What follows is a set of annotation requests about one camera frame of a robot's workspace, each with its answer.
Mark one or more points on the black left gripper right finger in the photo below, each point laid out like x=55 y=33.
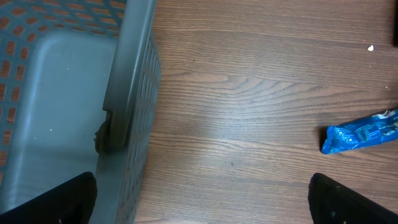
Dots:
x=331 y=202

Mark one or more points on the blue Oreo cookie pack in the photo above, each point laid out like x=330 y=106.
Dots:
x=364 y=132

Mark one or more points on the dark grey plastic basket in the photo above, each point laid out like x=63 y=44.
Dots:
x=79 y=87

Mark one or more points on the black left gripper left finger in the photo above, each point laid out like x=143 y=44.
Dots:
x=71 y=202

